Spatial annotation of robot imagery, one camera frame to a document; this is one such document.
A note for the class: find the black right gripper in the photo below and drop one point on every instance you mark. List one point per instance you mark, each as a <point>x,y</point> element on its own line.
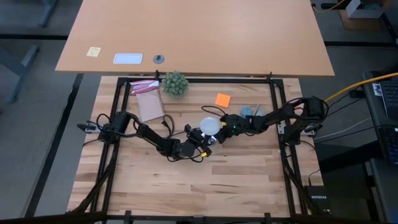
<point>234,126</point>

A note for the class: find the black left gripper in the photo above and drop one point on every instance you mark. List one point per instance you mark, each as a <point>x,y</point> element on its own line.
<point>197,140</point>

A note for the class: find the white globe lightbulb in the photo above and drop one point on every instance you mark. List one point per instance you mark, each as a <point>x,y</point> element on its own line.
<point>210,126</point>

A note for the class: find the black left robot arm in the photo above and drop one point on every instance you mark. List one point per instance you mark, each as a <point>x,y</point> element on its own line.
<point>155,138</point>

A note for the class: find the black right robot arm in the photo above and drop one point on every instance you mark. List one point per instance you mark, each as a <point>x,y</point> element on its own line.
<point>280,114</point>

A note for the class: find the blue tape roll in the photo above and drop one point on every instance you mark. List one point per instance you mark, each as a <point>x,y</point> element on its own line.
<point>245,111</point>

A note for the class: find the orange sticky note pad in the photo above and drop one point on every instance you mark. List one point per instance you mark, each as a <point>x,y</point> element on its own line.
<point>223,100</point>

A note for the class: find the grey stapler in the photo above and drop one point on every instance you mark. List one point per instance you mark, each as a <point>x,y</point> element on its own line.
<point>259,109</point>

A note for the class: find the brown spiral notebook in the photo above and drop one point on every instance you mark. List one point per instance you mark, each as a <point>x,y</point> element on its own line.
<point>150,107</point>

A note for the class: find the green plant in white pot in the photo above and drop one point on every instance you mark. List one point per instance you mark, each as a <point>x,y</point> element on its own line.
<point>174,84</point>

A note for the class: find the pink folder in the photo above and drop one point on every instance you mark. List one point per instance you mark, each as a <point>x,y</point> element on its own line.
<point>144,87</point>

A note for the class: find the white rectangular card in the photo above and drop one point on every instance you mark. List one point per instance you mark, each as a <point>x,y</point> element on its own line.
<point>128,58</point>

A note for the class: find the yellow sticky note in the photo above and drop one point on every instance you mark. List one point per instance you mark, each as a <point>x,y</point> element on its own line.
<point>93,51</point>

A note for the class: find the cardboard box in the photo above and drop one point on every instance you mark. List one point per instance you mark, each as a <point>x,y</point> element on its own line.
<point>345,23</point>

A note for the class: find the black backlit keyboard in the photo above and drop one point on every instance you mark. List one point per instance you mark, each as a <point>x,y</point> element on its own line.
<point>390,146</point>

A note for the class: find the black side desk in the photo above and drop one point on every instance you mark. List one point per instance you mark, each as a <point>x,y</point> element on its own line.
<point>382,186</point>

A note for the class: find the small grey white box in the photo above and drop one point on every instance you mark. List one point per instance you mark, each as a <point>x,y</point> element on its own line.
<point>363,11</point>

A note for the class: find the grey desk leg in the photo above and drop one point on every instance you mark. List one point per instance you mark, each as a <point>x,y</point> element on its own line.
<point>18,71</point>

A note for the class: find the black aluminium table frame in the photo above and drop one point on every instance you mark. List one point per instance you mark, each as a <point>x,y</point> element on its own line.
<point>217,80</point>

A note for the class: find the black Netgear network switch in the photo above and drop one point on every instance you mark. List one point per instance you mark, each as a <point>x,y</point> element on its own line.
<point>317,199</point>

